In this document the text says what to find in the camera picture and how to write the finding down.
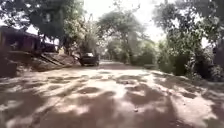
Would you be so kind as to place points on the dark car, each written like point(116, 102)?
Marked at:
point(89, 60)

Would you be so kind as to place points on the cracked brown asphalt road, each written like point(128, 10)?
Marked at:
point(113, 100)

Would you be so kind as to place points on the row of trees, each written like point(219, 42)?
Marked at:
point(173, 43)
point(60, 23)

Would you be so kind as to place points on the earth bank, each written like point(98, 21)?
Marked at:
point(36, 61)

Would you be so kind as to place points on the dark building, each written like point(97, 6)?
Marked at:
point(20, 41)

